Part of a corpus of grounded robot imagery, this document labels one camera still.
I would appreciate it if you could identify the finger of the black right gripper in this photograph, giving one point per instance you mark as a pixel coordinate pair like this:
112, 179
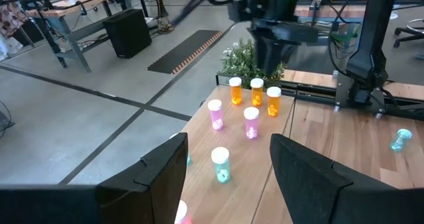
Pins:
285, 53
265, 56

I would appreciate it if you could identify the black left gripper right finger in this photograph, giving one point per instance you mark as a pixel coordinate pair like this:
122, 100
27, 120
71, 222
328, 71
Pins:
314, 194

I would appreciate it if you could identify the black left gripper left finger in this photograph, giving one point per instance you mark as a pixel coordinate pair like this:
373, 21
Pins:
149, 194

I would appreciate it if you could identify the red pill bottle white cap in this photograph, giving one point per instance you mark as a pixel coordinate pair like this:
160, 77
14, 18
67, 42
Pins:
181, 212

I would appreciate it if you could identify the orange pill bottle white cap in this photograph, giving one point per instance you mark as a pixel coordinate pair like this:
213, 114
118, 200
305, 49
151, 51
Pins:
274, 103
257, 94
236, 93

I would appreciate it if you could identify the pink pill bottle white cap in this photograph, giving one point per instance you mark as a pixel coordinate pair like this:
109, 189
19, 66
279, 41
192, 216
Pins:
251, 124
216, 116

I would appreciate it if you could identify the teal pill bottle white cap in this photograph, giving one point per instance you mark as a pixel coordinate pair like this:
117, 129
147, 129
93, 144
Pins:
399, 141
221, 167

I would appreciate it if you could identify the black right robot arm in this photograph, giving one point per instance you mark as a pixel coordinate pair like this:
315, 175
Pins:
374, 35

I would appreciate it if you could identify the small green potted plant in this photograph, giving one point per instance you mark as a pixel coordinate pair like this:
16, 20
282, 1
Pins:
238, 60

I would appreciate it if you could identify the wooden desk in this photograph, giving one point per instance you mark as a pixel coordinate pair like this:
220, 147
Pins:
314, 11

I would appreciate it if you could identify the black mat with striped edge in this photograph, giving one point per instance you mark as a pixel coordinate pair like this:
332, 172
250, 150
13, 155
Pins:
185, 50

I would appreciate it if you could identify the black office chair base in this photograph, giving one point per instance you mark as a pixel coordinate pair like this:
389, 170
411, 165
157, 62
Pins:
402, 32

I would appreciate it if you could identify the black speaker box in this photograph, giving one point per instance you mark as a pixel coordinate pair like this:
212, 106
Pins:
127, 32

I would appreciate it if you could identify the wooden table with gray legs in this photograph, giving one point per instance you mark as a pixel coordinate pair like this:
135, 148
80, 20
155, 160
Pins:
66, 2

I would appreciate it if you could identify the brown patterned hanging cloth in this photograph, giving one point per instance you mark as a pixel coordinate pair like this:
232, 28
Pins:
11, 17

